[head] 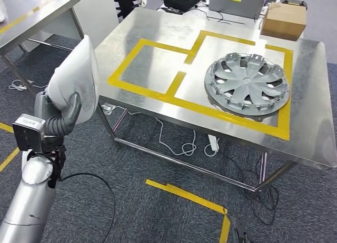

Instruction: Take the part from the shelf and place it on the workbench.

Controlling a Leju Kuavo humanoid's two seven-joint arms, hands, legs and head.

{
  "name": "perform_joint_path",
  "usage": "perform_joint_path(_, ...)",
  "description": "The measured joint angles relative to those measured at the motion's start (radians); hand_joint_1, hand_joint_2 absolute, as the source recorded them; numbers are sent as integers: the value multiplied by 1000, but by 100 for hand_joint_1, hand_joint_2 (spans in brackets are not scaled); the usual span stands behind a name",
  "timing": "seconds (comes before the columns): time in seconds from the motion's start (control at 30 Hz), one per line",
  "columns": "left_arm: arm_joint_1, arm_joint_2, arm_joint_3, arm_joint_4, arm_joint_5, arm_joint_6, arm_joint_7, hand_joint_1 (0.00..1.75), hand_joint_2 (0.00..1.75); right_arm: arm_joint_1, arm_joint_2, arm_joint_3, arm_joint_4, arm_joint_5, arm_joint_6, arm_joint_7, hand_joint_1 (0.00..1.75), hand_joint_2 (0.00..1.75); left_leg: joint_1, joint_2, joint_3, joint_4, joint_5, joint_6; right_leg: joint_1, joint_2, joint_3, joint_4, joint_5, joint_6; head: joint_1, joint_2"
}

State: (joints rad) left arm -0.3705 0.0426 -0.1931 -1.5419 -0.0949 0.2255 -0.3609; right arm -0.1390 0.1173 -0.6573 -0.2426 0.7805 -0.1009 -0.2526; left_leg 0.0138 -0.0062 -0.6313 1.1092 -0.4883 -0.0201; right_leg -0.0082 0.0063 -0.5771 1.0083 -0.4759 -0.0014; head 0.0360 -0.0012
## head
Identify stainless steel workbench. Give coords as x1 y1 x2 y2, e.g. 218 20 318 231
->
94 7 337 194

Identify white curved plastic part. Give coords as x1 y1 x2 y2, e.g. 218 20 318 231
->
45 35 100 125

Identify white floor cable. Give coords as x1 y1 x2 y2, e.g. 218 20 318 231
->
8 79 48 92

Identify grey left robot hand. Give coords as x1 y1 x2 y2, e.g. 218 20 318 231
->
34 90 82 135

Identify white power strip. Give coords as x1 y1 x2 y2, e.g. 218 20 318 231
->
208 134 219 152

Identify black floor cable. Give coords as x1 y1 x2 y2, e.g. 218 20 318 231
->
224 152 280 226

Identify brown cardboard box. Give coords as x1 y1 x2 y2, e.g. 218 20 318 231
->
260 2 308 42

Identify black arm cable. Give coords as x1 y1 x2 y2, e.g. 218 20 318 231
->
60 172 116 243

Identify grey laptop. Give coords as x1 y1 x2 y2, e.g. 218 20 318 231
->
209 0 269 20

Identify white power strip cable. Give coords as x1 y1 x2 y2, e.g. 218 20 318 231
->
101 104 220 158

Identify grey wheel hubcap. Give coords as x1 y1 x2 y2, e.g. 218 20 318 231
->
204 52 290 117

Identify black desk cable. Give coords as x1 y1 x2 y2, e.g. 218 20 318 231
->
158 4 248 26

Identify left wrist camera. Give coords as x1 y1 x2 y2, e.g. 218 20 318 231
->
12 113 45 152

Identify yellow table tape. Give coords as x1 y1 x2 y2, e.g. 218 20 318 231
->
0 0 53 36

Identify yellow workbench tape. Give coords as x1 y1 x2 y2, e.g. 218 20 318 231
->
107 29 294 141

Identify yellow floor tape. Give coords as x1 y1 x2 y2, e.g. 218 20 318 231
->
145 178 231 243
0 122 20 174

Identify stainless steel table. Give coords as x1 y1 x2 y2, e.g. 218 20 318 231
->
0 0 85 96

